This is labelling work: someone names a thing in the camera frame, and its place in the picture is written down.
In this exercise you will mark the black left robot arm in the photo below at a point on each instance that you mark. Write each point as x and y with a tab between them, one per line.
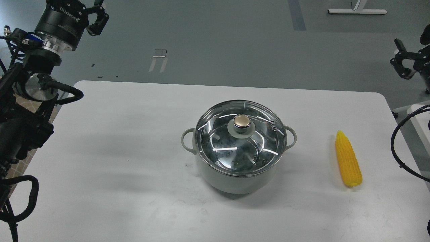
32	53

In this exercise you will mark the white desk leg base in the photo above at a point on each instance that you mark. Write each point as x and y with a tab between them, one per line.
358	9

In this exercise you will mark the checkered beige cloth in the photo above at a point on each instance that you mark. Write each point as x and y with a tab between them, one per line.
23	161

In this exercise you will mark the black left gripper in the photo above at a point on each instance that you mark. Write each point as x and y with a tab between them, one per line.
66	20

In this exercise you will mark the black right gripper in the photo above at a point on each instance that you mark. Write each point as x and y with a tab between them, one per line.
421	64

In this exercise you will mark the white side table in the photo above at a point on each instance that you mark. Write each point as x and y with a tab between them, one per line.
418	114

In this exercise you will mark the yellow corn cob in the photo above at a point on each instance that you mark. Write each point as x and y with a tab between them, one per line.
347	162

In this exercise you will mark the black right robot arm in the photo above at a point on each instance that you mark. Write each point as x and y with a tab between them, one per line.
408	64

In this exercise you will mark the white steel cooking pot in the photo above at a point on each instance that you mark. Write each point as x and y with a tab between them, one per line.
226	183

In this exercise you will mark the glass pot lid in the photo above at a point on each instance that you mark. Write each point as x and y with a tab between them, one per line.
241	138

